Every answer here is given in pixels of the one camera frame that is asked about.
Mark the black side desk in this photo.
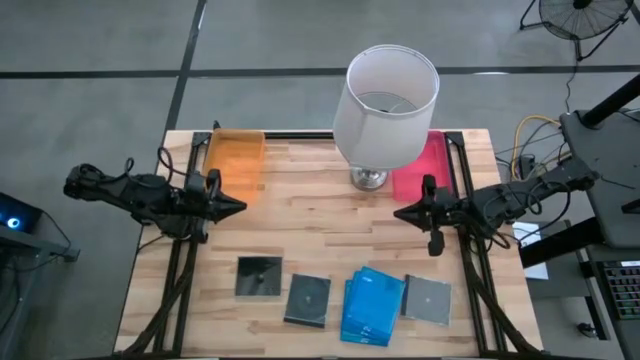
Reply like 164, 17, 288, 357
519, 217, 640, 360

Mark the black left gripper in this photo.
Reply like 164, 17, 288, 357
174, 168, 248, 245

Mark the glossy black jewel case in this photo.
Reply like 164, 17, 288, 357
234, 255, 284, 298

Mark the white paper sheet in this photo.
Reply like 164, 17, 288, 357
512, 219, 550, 281

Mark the orange translucent plastic bin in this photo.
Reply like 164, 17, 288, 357
202, 128, 266, 204

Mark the pink translucent plastic bin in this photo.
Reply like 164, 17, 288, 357
392, 130, 454, 204

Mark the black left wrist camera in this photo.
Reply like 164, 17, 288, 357
185, 171, 208, 195

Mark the black power strip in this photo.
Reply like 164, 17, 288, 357
517, 153, 539, 184

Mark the black stand pole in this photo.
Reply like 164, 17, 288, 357
582, 74, 640, 129

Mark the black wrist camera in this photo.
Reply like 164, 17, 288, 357
435, 185, 460, 210
185, 171, 208, 195

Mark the grey metal shelf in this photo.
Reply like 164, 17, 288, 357
0, 224, 81, 360

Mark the white shade table lamp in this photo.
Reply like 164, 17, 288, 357
332, 43, 441, 192

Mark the black aluminium table frame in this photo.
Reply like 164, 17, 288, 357
117, 119, 544, 359

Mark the black floor fan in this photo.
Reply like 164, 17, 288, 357
518, 0, 635, 62

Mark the grey jewel case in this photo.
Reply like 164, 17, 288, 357
399, 273, 454, 327

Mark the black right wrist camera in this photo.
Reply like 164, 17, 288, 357
435, 185, 460, 210

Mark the yellow cable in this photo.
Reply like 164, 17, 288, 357
510, 114, 564, 181

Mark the backlit computer keyboard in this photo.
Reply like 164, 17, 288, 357
602, 259, 640, 321

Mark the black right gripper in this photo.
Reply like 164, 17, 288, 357
393, 174, 469, 257

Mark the black device blue light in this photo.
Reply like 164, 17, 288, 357
0, 192, 44, 235

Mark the matte black jewel case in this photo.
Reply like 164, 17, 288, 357
283, 273, 332, 330

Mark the grey metal cart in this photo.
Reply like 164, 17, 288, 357
559, 109, 640, 249

